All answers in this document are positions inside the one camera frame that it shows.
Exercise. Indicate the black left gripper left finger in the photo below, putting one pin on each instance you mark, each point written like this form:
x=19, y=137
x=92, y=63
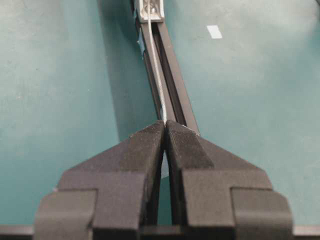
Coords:
x=109, y=196

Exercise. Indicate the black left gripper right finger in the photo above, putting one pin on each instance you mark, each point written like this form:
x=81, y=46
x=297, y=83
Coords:
x=217, y=195

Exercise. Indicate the silver metal fitting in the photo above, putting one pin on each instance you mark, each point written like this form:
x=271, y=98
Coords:
x=152, y=10

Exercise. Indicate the small pale tape patch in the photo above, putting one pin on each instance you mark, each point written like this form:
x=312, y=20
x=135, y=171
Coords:
x=214, y=31

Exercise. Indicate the long black aluminium rail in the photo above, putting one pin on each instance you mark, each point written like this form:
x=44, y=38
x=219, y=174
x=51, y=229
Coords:
x=164, y=74

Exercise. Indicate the clear tape on rail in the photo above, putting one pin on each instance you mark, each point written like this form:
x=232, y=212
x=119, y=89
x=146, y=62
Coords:
x=141, y=43

